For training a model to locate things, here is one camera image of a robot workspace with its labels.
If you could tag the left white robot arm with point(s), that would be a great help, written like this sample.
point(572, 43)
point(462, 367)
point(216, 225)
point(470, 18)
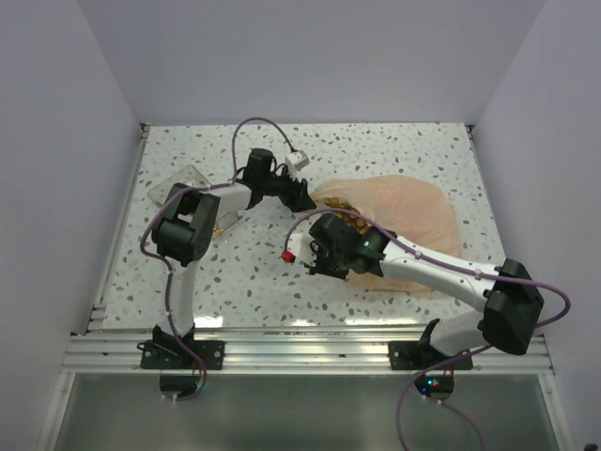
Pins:
point(184, 230)

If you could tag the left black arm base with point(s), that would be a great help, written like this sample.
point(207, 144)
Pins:
point(164, 351)

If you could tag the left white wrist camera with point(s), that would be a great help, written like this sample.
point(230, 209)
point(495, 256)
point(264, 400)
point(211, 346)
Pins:
point(296, 160)

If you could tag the clear plastic tray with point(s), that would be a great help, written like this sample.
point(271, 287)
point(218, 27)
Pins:
point(189, 176)

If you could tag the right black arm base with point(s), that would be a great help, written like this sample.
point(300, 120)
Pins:
point(416, 355)

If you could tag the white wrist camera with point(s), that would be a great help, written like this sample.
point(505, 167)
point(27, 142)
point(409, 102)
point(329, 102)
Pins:
point(298, 248)
point(296, 160)

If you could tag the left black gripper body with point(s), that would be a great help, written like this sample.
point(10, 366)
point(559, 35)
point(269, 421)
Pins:
point(282, 186)

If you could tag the aluminium mounting rail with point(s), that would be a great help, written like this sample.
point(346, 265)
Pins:
point(361, 350)

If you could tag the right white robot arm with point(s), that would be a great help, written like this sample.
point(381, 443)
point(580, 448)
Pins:
point(505, 305)

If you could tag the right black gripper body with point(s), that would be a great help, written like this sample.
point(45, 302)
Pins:
point(329, 263)

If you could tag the orange translucent plastic bag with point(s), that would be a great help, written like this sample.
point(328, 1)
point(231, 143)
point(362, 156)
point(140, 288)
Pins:
point(410, 207)

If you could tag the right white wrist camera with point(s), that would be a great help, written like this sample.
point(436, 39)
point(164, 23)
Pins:
point(298, 248)

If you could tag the brown longan bunch with leaves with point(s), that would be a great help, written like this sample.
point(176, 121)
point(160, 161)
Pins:
point(346, 212)

